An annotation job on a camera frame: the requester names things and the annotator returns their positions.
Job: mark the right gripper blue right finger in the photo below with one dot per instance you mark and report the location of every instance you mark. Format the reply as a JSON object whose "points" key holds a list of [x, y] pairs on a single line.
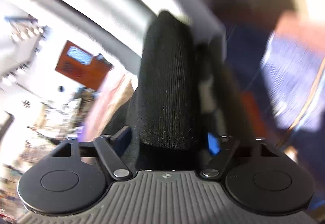
{"points": [[222, 149]]}

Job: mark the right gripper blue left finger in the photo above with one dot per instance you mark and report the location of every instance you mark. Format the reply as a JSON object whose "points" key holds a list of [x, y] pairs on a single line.
{"points": [[110, 149]]}

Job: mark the black knit garment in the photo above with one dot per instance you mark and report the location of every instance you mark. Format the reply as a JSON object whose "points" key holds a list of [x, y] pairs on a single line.
{"points": [[164, 111]]}

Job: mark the brown pink quilt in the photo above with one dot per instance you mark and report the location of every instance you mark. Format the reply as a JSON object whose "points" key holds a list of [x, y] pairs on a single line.
{"points": [[114, 91]]}

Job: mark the red wooden cabinet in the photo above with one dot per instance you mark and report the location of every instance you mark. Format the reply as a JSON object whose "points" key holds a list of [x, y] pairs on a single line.
{"points": [[82, 67]]}

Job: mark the blue plaid bed sheet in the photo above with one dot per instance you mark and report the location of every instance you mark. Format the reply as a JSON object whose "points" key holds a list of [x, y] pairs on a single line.
{"points": [[278, 61]]}

